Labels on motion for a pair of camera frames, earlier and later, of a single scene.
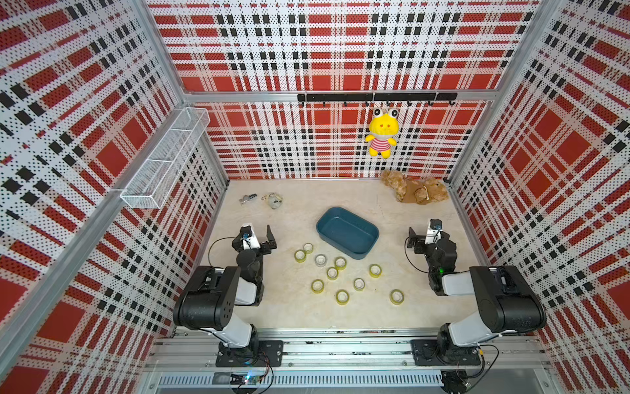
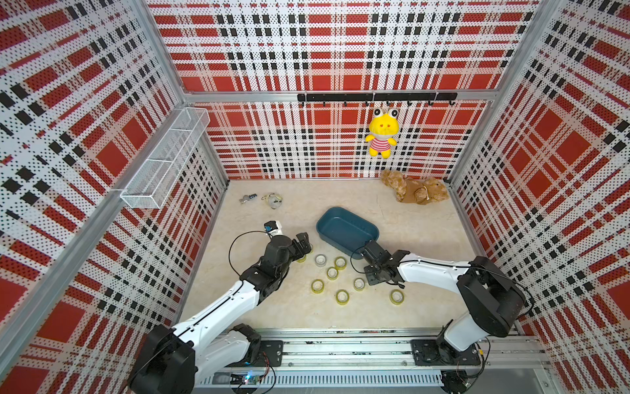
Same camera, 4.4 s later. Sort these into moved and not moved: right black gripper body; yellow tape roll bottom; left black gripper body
Moved: right black gripper body; left black gripper body
Not moved: yellow tape roll bottom
